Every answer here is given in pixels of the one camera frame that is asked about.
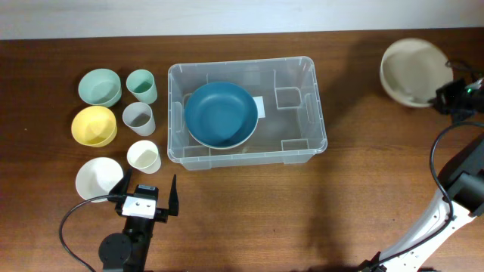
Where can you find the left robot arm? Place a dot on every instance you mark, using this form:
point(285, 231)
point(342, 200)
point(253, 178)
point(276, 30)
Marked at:
point(127, 250)

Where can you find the white small bowl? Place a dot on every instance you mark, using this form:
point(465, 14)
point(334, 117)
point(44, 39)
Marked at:
point(97, 177)

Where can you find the white label in bin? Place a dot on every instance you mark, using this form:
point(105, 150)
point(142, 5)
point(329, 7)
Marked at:
point(260, 106)

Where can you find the yellow small bowl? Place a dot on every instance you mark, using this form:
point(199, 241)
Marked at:
point(94, 126)

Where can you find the grey cup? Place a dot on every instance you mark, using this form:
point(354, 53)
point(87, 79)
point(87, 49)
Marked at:
point(139, 117)

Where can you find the blue bowl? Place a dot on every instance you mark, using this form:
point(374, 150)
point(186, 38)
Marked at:
point(220, 97)

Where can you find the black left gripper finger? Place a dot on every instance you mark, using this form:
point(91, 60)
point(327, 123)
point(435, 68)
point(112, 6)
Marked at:
point(173, 198)
point(119, 192)

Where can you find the beige bowl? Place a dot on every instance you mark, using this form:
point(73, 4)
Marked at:
point(222, 132)
point(411, 71)

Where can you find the green cup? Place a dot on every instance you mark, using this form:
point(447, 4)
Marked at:
point(142, 85)

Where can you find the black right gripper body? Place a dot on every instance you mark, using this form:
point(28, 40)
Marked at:
point(461, 103)

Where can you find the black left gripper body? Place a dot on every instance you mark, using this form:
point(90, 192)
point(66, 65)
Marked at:
point(141, 230)

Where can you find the clear plastic storage bin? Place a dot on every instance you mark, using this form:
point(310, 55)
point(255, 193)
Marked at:
point(293, 128)

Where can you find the green small bowl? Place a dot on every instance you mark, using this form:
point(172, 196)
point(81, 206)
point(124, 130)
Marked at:
point(100, 87)

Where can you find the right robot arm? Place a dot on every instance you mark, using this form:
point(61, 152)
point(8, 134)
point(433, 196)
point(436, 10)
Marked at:
point(459, 196)

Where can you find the cream cup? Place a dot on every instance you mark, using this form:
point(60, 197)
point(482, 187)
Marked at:
point(144, 156)

